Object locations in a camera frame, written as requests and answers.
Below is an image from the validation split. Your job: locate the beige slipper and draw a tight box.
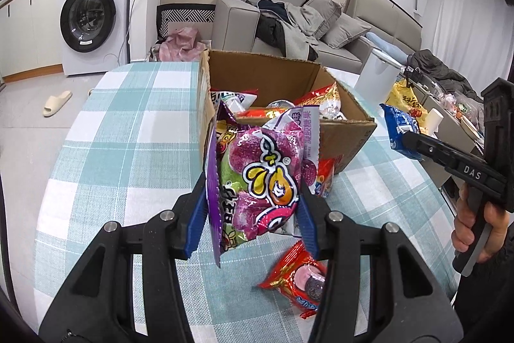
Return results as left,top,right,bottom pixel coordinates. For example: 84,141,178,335
43,91,73,118

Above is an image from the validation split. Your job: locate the purple gummy candy bag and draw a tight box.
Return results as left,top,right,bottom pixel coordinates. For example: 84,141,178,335
206,100,322,268

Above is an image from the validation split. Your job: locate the dark clothes pile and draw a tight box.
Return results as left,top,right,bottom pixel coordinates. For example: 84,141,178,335
255,0,288,56

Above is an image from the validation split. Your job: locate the yellow plastic bag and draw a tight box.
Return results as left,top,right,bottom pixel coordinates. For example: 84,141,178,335
385,81,429,135

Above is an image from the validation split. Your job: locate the pink cloth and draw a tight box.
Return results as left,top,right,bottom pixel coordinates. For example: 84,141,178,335
158,27,202,62

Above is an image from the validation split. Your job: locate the black cable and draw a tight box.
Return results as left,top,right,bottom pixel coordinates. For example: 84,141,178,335
0,182,25,331

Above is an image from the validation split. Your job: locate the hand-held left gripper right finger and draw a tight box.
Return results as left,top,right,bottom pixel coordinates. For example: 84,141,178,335
295,182,464,343

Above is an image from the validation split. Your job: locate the white round bin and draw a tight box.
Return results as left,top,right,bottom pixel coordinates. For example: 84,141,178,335
359,48,402,103

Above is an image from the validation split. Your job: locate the white washing machine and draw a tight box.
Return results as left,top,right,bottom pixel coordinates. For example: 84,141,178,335
56,0,136,77

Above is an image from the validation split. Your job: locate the white paper cup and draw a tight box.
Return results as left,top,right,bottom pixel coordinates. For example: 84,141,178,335
426,108,445,135

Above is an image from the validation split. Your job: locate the grey sofa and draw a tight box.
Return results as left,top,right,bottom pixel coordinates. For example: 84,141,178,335
211,0,422,76

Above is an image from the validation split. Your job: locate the white base cabinet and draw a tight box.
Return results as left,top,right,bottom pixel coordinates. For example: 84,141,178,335
0,0,65,82

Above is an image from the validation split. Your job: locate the white curtain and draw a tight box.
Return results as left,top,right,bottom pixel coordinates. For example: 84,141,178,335
420,0,514,95

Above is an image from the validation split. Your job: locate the dark green jacket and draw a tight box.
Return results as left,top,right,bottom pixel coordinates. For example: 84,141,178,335
412,50,485,103

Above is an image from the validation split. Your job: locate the grey jacket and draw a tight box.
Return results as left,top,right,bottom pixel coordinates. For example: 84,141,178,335
282,3,322,61

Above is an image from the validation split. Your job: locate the blue cookie packet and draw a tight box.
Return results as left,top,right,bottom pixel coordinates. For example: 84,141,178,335
379,103,427,161

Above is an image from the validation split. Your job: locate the person's right hand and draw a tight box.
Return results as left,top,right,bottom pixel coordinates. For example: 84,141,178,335
450,183,512,262

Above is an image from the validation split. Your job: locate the light blue pillow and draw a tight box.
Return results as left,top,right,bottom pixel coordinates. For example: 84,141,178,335
365,32,409,66

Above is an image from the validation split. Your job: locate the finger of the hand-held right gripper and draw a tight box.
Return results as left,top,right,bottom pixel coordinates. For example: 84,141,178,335
402,131,438,163

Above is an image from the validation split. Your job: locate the person's right forearm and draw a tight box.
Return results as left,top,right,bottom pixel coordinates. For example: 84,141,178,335
453,230,514,343

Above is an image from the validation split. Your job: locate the teal plaid tablecloth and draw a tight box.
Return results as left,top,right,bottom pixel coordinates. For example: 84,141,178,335
34,59,462,332

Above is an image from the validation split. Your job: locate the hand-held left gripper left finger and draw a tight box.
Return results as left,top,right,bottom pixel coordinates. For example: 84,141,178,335
38,172,210,343

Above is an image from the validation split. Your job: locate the red pink-cream cookie packet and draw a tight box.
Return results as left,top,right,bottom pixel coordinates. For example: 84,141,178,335
257,240,329,320

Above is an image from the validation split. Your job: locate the red crinkly snack packet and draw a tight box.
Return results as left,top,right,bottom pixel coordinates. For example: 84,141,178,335
292,82,347,121

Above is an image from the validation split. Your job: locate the brown cardboard box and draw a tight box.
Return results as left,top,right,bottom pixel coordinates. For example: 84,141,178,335
198,49,378,177

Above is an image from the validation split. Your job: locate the grey pillow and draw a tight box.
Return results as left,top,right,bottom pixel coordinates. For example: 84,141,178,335
323,14,372,50
301,0,344,40

